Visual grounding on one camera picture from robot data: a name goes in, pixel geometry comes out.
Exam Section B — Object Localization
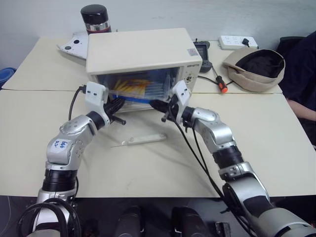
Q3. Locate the blue plastic object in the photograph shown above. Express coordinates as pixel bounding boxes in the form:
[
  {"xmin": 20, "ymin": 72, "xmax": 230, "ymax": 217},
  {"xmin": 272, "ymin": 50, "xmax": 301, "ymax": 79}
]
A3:
[{"xmin": 0, "ymin": 67, "xmax": 17, "ymax": 87}]

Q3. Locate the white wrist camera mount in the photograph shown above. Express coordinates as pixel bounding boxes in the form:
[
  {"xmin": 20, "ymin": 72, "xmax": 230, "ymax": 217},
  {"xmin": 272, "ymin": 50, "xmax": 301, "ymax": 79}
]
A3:
[
  {"xmin": 84, "ymin": 81, "xmax": 111, "ymax": 127},
  {"xmin": 171, "ymin": 79, "xmax": 194, "ymax": 124}
]

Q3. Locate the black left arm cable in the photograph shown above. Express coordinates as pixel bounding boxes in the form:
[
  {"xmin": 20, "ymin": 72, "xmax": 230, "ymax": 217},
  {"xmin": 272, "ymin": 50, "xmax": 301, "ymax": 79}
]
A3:
[{"xmin": 68, "ymin": 84, "xmax": 87, "ymax": 122}]

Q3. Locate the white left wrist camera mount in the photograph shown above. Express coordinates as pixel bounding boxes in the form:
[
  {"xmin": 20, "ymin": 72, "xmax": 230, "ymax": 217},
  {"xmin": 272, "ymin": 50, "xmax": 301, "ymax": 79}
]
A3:
[{"xmin": 84, "ymin": 81, "xmax": 111, "ymax": 127}]

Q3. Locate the beige hat dark lining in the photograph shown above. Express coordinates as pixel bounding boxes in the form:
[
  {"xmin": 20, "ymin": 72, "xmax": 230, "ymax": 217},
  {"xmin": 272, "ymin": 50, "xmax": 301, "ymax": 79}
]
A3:
[{"xmin": 222, "ymin": 47, "xmax": 286, "ymax": 93}]

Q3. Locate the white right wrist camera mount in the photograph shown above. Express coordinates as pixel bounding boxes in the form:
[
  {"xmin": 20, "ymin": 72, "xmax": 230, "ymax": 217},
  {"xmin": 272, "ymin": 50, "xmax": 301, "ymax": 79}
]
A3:
[{"xmin": 171, "ymin": 79, "xmax": 194, "ymax": 124}]

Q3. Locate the white power strip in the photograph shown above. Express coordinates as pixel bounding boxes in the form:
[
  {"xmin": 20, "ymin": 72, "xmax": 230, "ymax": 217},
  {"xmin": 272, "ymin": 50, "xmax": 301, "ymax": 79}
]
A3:
[{"xmin": 218, "ymin": 35, "xmax": 259, "ymax": 51}]

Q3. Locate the cream toaster oven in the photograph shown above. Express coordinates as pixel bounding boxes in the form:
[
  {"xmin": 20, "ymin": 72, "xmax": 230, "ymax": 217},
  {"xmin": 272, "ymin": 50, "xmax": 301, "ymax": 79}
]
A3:
[{"xmin": 85, "ymin": 28, "xmax": 203, "ymax": 114}]

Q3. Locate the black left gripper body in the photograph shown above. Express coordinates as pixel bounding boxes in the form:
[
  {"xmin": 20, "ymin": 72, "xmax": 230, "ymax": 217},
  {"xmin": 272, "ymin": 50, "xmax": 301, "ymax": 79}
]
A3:
[{"xmin": 103, "ymin": 98, "xmax": 118, "ymax": 119}]

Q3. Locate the black thermos flask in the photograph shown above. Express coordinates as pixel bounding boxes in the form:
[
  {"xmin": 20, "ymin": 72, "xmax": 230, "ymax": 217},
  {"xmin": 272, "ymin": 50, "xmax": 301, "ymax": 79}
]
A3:
[{"xmin": 80, "ymin": 4, "xmax": 112, "ymax": 36}]

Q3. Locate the dark rounded shape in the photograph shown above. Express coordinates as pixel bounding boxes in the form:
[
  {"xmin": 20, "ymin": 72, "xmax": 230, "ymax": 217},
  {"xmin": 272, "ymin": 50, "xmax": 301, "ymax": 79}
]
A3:
[
  {"xmin": 171, "ymin": 206, "xmax": 201, "ymax": 237},
  {"xmin": 115, "ymin": 205, "xmax": 143, "ymax": 237}
]

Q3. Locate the black handheld controller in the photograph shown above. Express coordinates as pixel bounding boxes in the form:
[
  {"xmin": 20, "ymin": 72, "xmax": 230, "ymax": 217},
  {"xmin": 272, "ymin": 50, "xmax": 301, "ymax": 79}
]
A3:
[{"xmin": 192, "ymin": 38, "xmax": 214, "ymax": 74}]

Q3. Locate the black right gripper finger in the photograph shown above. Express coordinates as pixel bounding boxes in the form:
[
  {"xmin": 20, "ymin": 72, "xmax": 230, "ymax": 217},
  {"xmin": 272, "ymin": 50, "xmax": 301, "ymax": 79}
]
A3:
[
  {"xmin": 160, "ymin": 108, "xmax": 174, "ymax": 122},
  {"xmin": 149, "ymin": 98, "xmax": 171, "ymax": 112}
]

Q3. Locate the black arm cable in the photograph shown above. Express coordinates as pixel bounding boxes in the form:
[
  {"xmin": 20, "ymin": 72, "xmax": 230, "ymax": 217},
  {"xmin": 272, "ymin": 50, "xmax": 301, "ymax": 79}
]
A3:
[
  {"xmin": 68, "ymin": 84, "xmax": 87, "ymax": 122},
  {"xmin": 172, "ymin": 116, "xmax": 257, "ymax": 237}
]

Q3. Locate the glass oven door with handle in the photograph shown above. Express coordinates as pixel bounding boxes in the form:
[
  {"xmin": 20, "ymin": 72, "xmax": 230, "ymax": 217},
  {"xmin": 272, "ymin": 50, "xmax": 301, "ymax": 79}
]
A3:
[{"xmin": 110, "ymin": 111, "xmax": 175, "ymax": 149}]

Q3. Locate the white plastic device plate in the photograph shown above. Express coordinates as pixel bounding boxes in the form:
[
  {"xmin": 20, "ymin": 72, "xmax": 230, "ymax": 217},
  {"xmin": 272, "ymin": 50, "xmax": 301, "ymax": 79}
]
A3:
[{"xmin": 56, "ymin": 32, "xmax": 90, "ymax": 60}]

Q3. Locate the small black block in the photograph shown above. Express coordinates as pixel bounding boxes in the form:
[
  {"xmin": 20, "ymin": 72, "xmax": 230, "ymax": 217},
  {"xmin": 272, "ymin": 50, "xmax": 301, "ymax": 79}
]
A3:
[{"xmin": 214, "ymin": 221, "xmax": 231, "ymax": 237}]

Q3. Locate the black orange handled screwdriver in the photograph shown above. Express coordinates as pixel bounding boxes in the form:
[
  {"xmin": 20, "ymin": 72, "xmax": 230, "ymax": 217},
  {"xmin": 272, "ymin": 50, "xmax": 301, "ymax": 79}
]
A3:
[{"xmin": 210, "ymin": 66, "xmax": 229, "ymax": 94}]

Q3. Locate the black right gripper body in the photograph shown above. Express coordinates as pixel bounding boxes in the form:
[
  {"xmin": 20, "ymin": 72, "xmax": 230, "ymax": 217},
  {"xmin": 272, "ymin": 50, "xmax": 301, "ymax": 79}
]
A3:
[{"xmin": 167, "ymin": 94, "xmax": 184, "ymax": 122}]

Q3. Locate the clear food container blue lid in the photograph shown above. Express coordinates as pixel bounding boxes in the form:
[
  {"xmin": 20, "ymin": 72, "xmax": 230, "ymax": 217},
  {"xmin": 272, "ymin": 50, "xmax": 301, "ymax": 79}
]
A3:
[{"xmin": 108, "ymin": 78, "xmax": 174, "ymax": 104}]

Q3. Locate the person in dark clothes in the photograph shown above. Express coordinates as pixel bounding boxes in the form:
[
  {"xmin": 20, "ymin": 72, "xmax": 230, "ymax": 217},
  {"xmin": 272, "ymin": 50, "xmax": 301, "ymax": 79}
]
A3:
[{"xmin": 278, "ymin": 31, "xmax": 316, "ymax": 152}]

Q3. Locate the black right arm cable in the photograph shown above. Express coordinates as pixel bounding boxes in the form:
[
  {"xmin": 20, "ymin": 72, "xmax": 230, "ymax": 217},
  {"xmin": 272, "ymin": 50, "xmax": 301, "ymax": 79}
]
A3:
[{"xmin": 172, "ymin": 116, "xmax": 257, "ymax": 237}]

